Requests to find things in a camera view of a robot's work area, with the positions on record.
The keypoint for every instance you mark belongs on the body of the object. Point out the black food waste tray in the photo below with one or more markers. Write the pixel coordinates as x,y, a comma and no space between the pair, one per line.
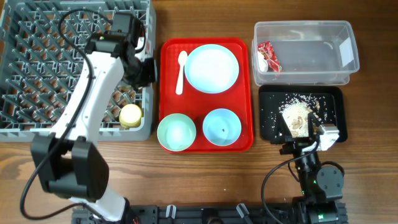
332,91

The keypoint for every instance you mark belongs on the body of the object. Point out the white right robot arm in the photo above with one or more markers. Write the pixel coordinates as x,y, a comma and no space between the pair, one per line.
321,182

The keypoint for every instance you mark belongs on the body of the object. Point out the cream plastic spoon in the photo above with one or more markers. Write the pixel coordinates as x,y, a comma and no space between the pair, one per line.
182,58

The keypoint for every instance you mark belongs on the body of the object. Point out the large light blue plate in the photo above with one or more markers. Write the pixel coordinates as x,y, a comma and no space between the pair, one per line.
211,69

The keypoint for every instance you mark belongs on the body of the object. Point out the white tissue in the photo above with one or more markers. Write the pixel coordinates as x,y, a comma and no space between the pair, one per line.
262,62

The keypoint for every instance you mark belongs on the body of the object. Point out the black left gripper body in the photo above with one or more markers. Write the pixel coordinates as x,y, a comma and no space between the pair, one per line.
143,73

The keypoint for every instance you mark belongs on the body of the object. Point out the red strawberry cake wrapper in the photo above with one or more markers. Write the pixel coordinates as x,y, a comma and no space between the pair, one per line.
267,53

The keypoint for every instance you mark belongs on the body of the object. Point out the rice and food scraps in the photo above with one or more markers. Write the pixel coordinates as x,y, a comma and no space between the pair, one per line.
295,108

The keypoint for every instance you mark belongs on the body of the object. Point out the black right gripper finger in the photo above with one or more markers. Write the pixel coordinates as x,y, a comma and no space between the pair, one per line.
313,124
282,130

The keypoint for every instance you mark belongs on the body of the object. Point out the light blue small bowl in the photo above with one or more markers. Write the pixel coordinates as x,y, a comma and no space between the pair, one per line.
222,127

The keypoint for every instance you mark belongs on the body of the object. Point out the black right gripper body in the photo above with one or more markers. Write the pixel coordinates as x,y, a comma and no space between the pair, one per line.
296,146

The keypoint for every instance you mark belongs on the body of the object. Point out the grey dishwasher rack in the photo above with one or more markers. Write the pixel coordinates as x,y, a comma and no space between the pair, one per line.
40,60

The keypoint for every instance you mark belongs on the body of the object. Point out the clear plastic waste bin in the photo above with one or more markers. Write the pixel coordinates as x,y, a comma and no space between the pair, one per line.
310,52

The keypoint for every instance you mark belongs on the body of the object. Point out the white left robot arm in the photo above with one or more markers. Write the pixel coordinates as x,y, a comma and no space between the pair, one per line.
67,160

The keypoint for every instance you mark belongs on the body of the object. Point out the red plastic tray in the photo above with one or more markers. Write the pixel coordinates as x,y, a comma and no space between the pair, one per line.
196,104

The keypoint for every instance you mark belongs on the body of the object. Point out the mint green bowl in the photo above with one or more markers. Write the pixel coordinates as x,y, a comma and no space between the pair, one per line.
176,132

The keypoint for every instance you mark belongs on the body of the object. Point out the yellow plastic cup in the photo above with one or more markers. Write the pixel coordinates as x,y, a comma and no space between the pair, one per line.
130,116

